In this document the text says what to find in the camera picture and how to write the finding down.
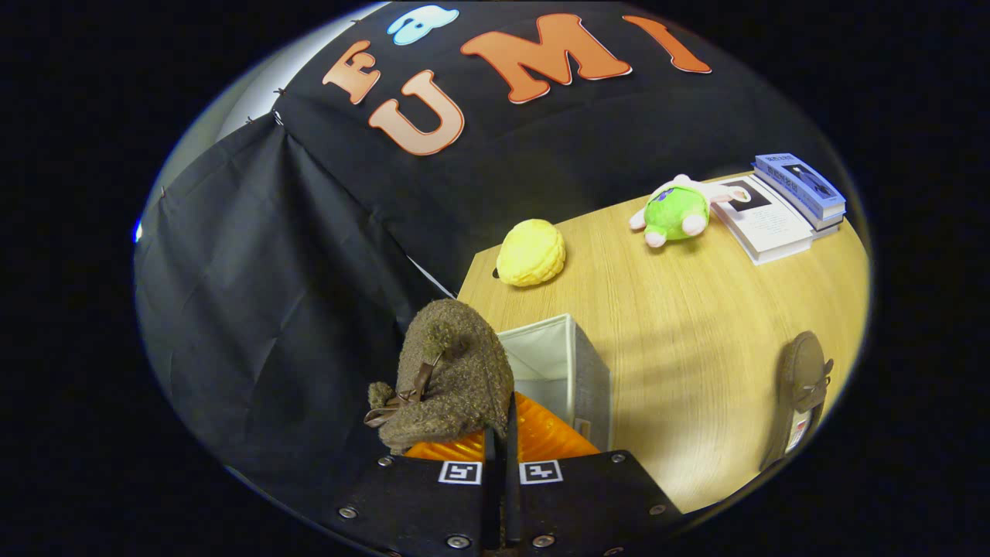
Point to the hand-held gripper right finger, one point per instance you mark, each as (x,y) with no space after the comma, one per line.
(512,495)

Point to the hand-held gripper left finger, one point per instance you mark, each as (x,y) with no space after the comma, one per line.
(489,495)

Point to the brown fuzzy shoe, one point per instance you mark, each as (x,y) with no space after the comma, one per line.
(464,371)
(800,379)

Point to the grey fabric storage box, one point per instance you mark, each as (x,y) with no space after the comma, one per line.
(592,387)

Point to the yellow plush toy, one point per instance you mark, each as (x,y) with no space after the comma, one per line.
(530,254)

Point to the black backdrop cloth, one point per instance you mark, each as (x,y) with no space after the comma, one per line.
(271,271)

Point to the green and pink plush toy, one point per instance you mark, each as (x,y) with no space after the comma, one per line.
(674,213)

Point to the white book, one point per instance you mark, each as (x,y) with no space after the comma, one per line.
(769,228)

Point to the blue book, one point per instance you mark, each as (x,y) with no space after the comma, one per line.
(800,186)

